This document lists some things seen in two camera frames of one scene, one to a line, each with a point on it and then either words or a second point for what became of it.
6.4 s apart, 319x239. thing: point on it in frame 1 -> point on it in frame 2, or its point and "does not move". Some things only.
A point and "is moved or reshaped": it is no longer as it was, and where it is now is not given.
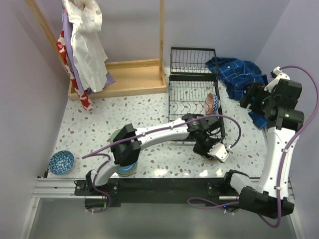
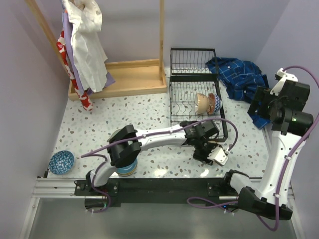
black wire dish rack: [193, 75] does not move
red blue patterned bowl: [213, 103] does not move
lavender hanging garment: [108, 80] does not move
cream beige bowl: [214, 159] is moved or reshaped
